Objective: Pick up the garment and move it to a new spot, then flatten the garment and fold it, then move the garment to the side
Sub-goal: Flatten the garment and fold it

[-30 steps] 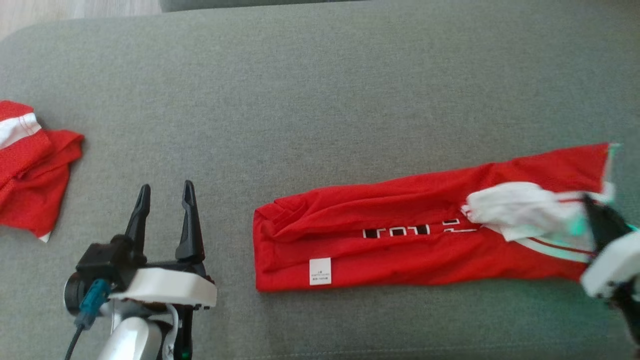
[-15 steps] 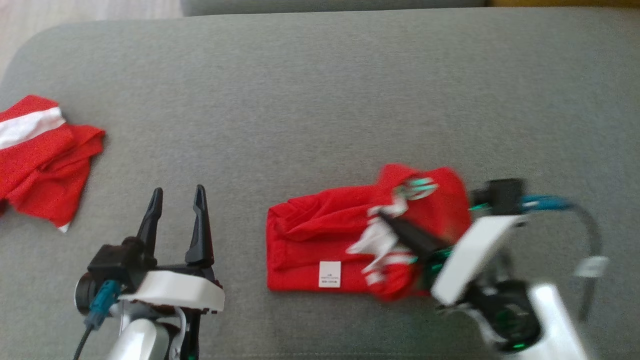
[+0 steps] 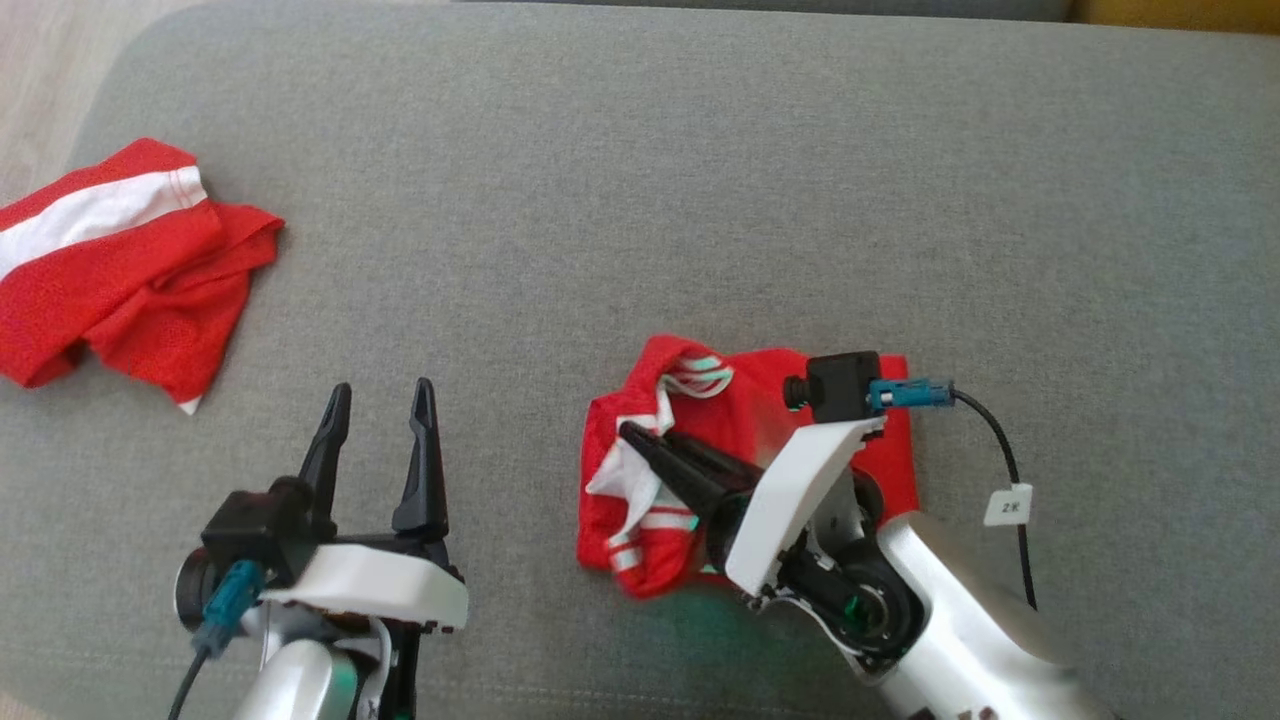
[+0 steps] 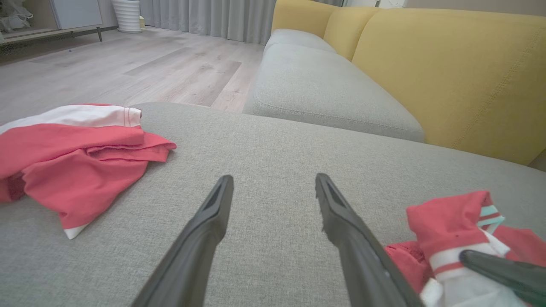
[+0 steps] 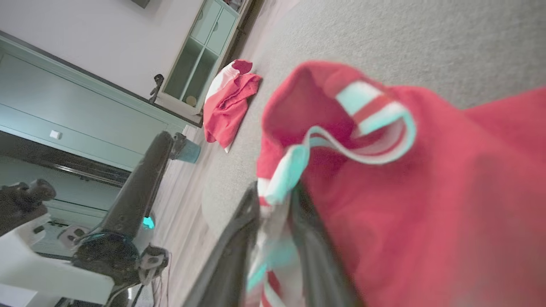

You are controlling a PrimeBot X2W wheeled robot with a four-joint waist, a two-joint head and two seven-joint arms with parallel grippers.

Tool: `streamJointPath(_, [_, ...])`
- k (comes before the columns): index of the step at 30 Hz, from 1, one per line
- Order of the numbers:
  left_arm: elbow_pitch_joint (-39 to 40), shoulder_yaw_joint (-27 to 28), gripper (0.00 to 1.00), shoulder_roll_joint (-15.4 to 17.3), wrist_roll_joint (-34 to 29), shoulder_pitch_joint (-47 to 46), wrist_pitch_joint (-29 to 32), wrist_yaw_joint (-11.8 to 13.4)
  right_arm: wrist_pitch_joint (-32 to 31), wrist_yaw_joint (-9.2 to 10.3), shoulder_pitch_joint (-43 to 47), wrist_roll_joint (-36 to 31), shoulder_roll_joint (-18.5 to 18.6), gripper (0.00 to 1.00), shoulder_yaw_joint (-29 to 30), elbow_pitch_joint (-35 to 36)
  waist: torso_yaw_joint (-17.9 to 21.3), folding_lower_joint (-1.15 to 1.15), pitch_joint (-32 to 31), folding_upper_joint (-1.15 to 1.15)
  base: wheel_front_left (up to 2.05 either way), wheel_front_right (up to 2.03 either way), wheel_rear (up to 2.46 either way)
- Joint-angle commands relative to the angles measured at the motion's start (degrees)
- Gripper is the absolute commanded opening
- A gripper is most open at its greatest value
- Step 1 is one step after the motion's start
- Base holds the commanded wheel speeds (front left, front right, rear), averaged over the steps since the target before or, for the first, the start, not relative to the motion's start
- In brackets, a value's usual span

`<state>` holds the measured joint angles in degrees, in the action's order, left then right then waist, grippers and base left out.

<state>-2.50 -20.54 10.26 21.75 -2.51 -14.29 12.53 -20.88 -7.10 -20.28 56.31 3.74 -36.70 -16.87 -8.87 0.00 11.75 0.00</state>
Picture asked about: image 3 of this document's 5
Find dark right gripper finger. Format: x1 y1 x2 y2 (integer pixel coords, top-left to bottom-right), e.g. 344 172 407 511
618 420 746 521
663 430 769 491

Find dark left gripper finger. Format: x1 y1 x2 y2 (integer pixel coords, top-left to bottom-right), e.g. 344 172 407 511
392 377 449 541
298 383 353 541

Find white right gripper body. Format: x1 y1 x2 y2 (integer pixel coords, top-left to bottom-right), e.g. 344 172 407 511
705 418 887 598

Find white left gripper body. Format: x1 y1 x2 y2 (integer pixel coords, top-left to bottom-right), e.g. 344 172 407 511
262 538 469 633

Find red t-shirt white sleeves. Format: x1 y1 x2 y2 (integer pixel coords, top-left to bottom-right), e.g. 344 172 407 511
577 335 919 601

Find red shorts white stripe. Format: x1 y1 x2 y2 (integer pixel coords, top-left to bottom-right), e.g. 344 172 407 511
0 138 286 415

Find large grey sofa seat cushion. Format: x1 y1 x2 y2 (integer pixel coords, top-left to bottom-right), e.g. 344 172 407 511
0 0 1280 720

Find yellow sofa cushion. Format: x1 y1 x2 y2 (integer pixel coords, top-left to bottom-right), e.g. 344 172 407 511
1070 0 1280 36

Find left camera cable blue plug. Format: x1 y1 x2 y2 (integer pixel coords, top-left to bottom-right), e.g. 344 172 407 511
168 558 267 720

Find white cable tag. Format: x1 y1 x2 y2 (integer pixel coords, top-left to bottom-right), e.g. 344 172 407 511
984 484 1034 527

